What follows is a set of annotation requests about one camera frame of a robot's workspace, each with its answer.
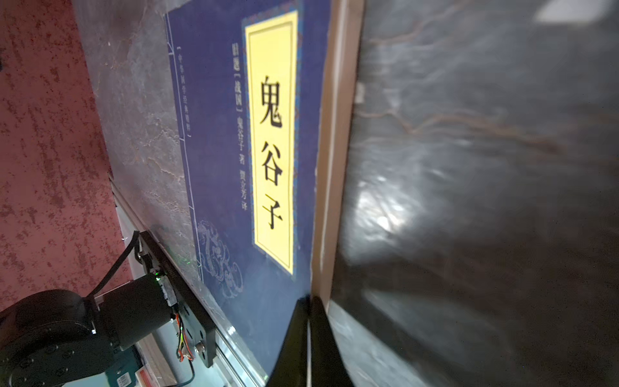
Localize blue Chinese book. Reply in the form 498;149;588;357
164;1;365;381

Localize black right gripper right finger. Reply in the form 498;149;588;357
309;296;354;387

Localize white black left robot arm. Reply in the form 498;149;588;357
1;274;172;386

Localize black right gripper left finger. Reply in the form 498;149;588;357
266;297;310;387

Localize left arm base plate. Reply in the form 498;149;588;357
136;231;217;368

